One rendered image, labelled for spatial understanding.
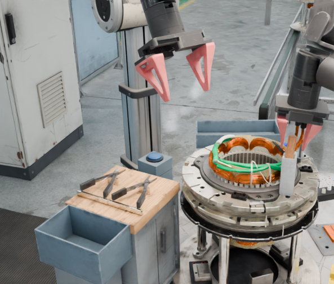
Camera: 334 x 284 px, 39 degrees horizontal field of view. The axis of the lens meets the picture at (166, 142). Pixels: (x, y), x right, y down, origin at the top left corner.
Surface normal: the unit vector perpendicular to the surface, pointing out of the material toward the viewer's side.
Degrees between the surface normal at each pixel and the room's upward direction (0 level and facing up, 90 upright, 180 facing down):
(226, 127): 90
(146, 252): 90
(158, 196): 0
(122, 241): 90
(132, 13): 104
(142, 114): 90
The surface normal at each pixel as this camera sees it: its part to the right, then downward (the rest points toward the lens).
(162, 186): -0.04, -0.90
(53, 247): -0.50, 0.39
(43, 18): 0.94, 0.12
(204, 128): -0.05, 0.44
